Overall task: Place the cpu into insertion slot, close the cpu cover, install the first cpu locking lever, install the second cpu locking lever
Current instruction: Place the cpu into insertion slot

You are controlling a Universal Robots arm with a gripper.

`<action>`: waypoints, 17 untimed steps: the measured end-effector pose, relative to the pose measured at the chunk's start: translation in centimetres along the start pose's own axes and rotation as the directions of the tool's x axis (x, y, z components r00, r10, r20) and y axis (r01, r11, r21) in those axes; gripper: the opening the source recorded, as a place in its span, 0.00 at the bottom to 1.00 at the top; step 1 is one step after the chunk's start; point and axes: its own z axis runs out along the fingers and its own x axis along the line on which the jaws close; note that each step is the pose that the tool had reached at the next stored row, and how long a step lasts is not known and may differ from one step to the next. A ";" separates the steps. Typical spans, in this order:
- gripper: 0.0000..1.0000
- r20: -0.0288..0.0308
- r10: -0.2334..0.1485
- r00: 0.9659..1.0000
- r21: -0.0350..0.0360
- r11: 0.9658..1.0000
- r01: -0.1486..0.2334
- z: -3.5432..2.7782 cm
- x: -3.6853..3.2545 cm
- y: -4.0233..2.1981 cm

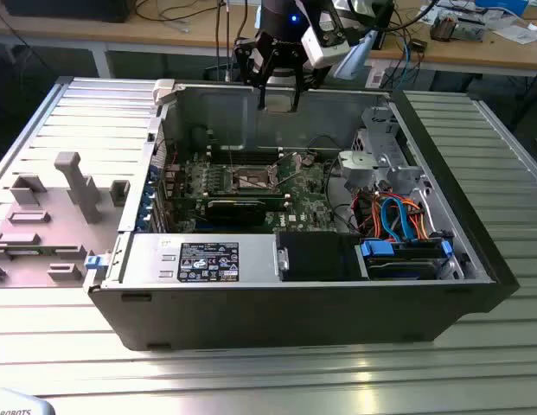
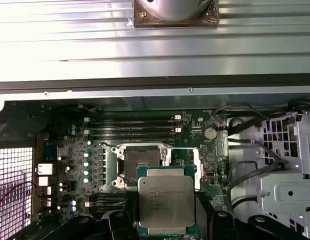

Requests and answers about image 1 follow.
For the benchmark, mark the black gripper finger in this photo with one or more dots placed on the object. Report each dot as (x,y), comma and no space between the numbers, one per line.
(297,86)
(246,56)

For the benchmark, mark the silver CPU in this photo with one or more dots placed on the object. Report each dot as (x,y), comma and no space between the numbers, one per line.
(280,106)

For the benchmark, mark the metal locking lever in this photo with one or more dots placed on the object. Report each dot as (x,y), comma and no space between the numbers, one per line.
(292,178)
(230,155)

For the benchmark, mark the black RAM slot bank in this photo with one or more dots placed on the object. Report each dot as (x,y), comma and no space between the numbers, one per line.
(259,157)

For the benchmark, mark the CPU socket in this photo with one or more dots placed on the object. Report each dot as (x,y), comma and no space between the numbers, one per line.
(251,179)

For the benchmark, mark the white label sheet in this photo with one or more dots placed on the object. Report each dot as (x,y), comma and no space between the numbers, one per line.
(375,78)

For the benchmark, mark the perforated metal drive cage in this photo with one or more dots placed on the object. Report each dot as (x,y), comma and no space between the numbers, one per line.
(376,125)

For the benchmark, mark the tall black box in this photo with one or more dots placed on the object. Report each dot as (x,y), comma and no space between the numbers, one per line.
(385,30)

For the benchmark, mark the green motherboard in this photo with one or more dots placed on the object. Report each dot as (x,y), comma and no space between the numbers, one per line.
(302,194)

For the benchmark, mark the small black adapter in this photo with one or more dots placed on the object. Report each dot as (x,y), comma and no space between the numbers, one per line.
(417,45)

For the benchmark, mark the black graphics card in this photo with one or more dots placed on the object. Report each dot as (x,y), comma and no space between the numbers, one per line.
(235,212)

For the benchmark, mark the white printed card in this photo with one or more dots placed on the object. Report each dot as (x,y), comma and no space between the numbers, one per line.
(426,15)

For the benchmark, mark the copper finned cooler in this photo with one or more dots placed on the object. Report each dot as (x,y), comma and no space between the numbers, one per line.
(443,28)

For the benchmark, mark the blue card retention clips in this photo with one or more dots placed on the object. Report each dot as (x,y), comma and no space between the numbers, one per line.
(149,193)

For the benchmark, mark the black plastic shroud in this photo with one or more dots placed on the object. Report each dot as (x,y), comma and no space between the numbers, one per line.
(320,255)

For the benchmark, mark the wooden desk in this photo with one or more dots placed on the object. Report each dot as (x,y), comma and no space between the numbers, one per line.
(56,32)
(467,52)

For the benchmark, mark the silver metal latch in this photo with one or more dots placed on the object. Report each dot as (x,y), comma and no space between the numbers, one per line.
(283,259)

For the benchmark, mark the hard disk in blue carrier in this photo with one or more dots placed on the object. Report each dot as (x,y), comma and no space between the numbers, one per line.
(376,250)

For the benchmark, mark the small metal device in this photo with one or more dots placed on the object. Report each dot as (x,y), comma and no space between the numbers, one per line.
(471,30)

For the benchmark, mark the large black box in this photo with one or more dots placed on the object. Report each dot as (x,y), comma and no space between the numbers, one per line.
(65,10)

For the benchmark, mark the blue cardboard box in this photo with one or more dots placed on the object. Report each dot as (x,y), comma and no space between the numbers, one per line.
(501,6)

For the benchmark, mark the grey power supply unit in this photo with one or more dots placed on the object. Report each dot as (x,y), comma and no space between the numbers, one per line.
(151,259)

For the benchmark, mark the white paper sheets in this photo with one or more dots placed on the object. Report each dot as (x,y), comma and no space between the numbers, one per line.
(516,33)

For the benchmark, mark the black PC case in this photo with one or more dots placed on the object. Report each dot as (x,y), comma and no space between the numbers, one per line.
(294,315)

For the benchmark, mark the blue plastic case latch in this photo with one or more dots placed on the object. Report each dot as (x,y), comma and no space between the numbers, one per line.
(94,262)

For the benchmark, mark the grey parts rack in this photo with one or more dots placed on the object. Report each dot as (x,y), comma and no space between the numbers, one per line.
(56,242)

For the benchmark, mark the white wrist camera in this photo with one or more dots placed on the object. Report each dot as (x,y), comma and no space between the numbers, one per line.
(324,52)

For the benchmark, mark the silver metal bracket box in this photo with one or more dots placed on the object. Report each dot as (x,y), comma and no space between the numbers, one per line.
(359,166)

